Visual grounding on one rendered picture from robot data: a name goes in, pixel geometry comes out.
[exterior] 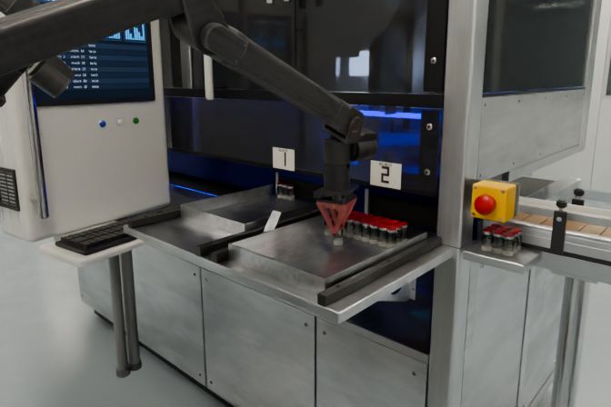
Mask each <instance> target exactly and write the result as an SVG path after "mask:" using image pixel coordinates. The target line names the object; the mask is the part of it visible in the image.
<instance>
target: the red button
mask: <svg viewBox="0 0 611 407"><path fill-rule="evenodd" d="M474 207H475V209H476V211H477V212H478V213H480V214H482V215H488V214H490V213H492V212H493V211H494V210H495V209H496V201H495V199H494V198H493V197H492V196H490V195H488V194H483V195H480V196H478V197H477V198H476V199H475V202H474Z"/></svg>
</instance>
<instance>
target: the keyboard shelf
mask: <svg viewBox="0 0 611 407"><path fill-rule="evenodd" d="M110 223H115V221H110V222H106V223H100V224H97V225H94V226H90V227H87V228H84V229H80V230H77V231H73V232H70V233H64V234H61V235H57V236H54V240H55V242H57V241H60V240H61V237H64V236H68V235H70V234H75V233H80V232H82V231H86V230H87V231H88V230H89V229H93V228H96V227H99V226H100V227H101V226H103V225H108V224H110ZM55 242H51V243H46V244H43V245H40V246H39V248H38V250H39V253H41V254H44V255H46V256H49V257H52V258H54V259H56V260H59V261H62V262H64V263H69V264H71V265H73V266H76V267H84V266H87V265H89V264H91V263H96V262H99V261H102V260H104V259H107V258H110V257H113V256H116V255H118V254H120V253H125V252H128V251H131V250H134V249H136V248H139V247H142V246H145V245H147V244H149V243H147V242H144V241H142V240H140V239H136V240H133V241H131V242H127V243H122V244H119V245H117V246H114V247H111V248H108V249H105V250H103V251H100V252H97V253H92V254H89V255H82V254H80V253H75V252H72V251H69V250H66V249H64V248H61V247H58V246H56V245H55Z"/></svg>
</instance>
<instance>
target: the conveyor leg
mask: <svg viewBox="0 0 611 407"><path fill-rule="evenodd" d="M550 273H555V274H559V275H563V276H565V283H564V291H563V299H562V307H561V315H560V324H559V332H558V339H557V347H556V363H555V371H554V380H553V387H552V395H551V403H550V407H576V395H577V387H578V380H579V373H580V365H581V358H582V351H583V343H584V336H585V328H586V316H587V308H588V301H589V294H590V286H591V283H595V284H598V282H597V281H593V280H589V279H586V278H582V277H578V276H574V275H571V274H566V273H560V272H556V271H552V270H551V271H550Z"/></svg>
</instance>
